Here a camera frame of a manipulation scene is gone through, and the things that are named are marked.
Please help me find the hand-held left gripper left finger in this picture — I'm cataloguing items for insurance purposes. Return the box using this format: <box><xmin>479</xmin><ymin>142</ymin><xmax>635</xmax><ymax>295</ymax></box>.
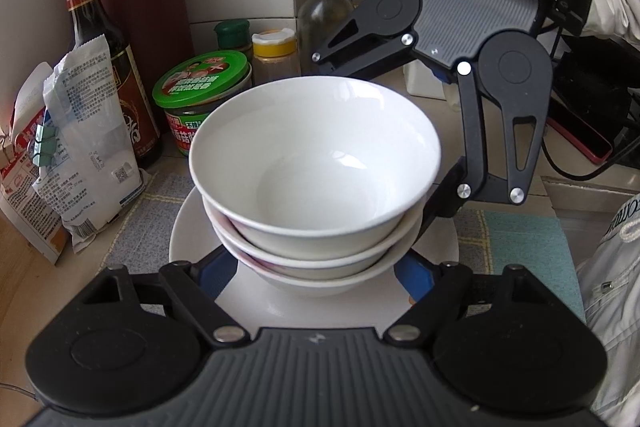
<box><xmin>82</xmin><ymin>247</ymin><xmax>251</xmax><ymax>350</ymax></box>

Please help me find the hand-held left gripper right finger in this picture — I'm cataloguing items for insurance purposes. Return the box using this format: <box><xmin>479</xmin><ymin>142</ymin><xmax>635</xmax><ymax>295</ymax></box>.
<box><xmin>381</xmin><ymin>251</ymin><xmax>558</xmax><ymax>349</ymax></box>

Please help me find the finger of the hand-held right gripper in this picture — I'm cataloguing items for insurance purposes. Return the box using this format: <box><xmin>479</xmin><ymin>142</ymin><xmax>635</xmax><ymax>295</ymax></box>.
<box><xmin>309</xmin><ymin>4</ymin><xmax>418</xmax><ymax>82</ymax></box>
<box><xmin>419</xmin><ymin>59</ymin><xmax>543</xmax><ymax>233</ymax></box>

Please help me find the white bowl with floral print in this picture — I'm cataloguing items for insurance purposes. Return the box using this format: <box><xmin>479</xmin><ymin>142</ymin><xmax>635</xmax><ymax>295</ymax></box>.
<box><xmin>201</xmin><ymin>194</ymin><xmax>427</xmax><ymax>269</ymax></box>
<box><xmin>212</xmin><ymin>222</ymin><xmax>437</xmax><ymax>298</ymax></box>

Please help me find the white plate with fruit print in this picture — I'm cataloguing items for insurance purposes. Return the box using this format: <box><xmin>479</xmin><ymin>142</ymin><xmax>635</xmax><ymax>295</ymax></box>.
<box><xmin>169</xmin><ymin>184</ymin><xmax>460</xmax><ymax>333</ymax></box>

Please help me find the plain white bowl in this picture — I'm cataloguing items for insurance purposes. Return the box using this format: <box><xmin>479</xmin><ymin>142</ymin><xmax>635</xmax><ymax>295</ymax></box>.
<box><xmin>189</xmin><ymin>76</ymin><xmax>443</xmax><ymax>244</ymax></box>

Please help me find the clear glass bottle red cap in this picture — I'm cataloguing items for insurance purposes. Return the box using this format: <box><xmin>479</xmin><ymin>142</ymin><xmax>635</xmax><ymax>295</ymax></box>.
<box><xmin>296</xmin><ymin>0</ymin><xmax>357</xmax><ymax>78</ymax></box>

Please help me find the white plastic container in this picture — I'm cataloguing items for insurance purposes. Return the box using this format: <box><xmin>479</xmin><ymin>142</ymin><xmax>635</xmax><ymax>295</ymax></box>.
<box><xmin>403</xmin><ymin>56</ymin><xmax>458</xmax><ymax>100</ymax></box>

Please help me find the yellow lid spice jar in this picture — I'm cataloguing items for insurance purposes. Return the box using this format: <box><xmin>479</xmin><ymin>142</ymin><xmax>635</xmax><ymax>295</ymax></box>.
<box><xmin>251</xmin><ymin>28</ymin><xmax>299</xmax><ymax>85</ymax></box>

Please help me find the grey blue checked cloth mat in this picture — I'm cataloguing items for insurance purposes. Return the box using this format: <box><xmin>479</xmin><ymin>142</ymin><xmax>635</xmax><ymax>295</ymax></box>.
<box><xmin>100</xmin><ymin>167</ymin><xmax>586</xmax><ymax>323</ymax></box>

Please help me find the green lid spice jar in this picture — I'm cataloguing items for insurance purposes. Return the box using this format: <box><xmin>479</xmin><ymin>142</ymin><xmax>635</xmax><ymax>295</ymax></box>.
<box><xmin>214</xmin><ymin>19</ymin><xmax>252</xmax><ymax>58</ymax></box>

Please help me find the dark appliance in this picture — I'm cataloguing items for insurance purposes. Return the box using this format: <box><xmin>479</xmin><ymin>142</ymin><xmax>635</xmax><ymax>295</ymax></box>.
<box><xmin>547</xmin><ymin>34</ymin><xmax>640</xmax><ymax>168</ymax></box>

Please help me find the green lid sauce jar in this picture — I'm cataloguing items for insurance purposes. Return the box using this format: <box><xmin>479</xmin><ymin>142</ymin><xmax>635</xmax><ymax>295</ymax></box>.
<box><xmin>151</xmin><ymin>49</ymin><xmax>253</xmax><ymax>158</ymax></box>

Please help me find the red smartphone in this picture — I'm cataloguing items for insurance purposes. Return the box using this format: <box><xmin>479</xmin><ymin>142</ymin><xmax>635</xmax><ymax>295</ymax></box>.
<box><xmin>544</xmin><ymin>99</ymin><xmax>614</xmax><ymax>165</ymax></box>

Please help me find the white plastic bag blue print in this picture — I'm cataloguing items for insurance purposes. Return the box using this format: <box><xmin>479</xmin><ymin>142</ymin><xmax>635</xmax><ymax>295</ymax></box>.
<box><xmin>31</xmin><ymin>34</ymin><xmax>142</xmax><ymax>254</ymax></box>

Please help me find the person's white jacket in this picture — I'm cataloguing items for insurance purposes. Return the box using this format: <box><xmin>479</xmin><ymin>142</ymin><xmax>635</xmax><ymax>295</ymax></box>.
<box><xmin>575</xmin><ymin>194</ymin><xmax>640</xmax><ymax>408</ymax></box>

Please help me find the dark red knife block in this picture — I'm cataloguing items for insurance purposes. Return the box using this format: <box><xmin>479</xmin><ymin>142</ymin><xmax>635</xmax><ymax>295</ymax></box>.
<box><xmin>88</xmin><ymin>0</ymin><xmax>197</xmax><ymax>148</ymax></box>

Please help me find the red and white food bag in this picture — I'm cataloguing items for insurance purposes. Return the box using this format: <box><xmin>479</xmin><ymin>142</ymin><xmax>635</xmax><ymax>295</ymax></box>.
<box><xmin>0</xmin><ymin>61</ymin><xmax>69</xmax><ymax>266</ymax></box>

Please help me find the mint green bag clip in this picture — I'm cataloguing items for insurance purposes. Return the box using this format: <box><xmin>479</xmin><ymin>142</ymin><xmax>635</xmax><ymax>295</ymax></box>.
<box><xmin>29</xmin><ymin>121</ymin><xmax>57</xmax><ymax>164</ymax></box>

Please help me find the dark soy sauce bottle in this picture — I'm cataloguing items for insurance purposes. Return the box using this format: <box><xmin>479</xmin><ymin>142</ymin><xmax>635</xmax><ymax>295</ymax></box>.
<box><xmin>56</xmin><ymin>0</ymin><xmax>163</xmax><ymax>171</ymax></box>

